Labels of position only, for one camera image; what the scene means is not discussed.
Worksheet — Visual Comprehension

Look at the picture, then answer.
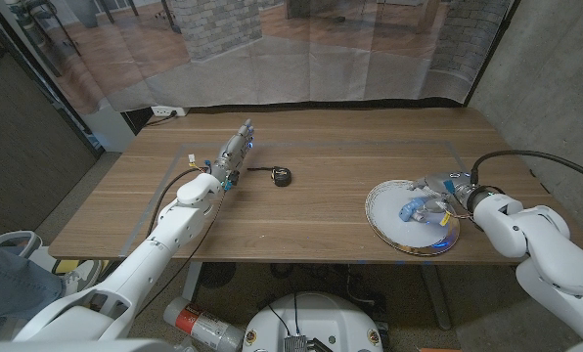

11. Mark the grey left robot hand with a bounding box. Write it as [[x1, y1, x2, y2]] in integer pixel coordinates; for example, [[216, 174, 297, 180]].
[[210, 118, 255, 192]]

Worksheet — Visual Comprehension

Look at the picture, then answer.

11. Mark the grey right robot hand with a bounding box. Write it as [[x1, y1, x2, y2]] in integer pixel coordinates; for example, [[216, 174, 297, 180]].
[[408, 170, 473, 226]]

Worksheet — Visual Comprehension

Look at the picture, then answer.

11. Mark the blue toy camera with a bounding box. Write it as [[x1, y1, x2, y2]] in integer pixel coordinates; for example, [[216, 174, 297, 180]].
[[398, 197, 427, 223]]

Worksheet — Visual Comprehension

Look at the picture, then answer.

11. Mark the black measuring tape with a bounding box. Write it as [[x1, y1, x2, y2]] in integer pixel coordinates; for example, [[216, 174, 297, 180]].
[[246, 165, 293, 188]]

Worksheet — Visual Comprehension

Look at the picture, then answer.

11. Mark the white power strip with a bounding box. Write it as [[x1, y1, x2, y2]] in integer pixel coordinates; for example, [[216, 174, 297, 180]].
[[150, 105, 190, 117]]

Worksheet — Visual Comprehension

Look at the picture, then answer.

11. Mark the printed room backdrop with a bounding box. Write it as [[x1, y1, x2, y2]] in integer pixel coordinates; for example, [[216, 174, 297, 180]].
[[0, 0, 517, 116]]

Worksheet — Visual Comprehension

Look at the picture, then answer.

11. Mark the grey table leg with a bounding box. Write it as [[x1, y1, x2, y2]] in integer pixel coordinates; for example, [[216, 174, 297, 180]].
[[418, 263, 453, 331]]

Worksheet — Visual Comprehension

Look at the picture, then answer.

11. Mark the black round fan under table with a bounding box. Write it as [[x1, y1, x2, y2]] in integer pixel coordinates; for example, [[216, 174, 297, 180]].
[[198, 262, 238, 289]]

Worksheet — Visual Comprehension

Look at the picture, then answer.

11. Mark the white table leg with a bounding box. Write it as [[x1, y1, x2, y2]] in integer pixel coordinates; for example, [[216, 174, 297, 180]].
[[181, 262, 204, 302]]

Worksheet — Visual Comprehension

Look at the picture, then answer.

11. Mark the white cylinder with red label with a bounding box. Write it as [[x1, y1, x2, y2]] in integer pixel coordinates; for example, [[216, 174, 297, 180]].
[[162, 296, 247, 352]]

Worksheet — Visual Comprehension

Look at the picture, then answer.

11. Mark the white robot torso base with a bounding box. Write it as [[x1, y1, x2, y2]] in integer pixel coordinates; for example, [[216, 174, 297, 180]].
[[242, 291, 384, 352]]

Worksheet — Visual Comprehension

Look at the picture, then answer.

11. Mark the white and yellow sneaker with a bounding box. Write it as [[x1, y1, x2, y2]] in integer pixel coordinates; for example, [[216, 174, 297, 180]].
[[51, 258, 110, 294]]

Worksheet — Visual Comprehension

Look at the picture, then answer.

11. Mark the dark perforated partition panel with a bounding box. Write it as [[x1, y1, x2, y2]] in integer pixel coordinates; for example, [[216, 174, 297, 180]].
[[0, 9, 102, 243]]

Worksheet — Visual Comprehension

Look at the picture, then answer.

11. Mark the white rounded floor object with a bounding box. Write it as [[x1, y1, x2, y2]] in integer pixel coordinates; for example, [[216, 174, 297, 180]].
[[0, 230, 44, 260]]

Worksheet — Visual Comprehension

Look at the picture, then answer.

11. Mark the person leg in jeans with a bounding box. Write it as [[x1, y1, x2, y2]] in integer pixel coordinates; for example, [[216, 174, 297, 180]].
[[0, 238, 67, 338]]

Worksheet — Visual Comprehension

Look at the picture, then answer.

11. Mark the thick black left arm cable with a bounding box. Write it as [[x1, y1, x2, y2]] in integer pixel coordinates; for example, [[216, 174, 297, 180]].
[[147, 166, 212, 239]]

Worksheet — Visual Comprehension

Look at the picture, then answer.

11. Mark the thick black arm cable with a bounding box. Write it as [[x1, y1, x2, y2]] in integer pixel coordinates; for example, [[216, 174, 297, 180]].
[[147, 166, 212, 239], [470, 149, 583, 187]]

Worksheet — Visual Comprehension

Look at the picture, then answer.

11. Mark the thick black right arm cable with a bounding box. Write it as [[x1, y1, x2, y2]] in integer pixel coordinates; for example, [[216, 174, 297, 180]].
[[470, 149, 583, 187]]

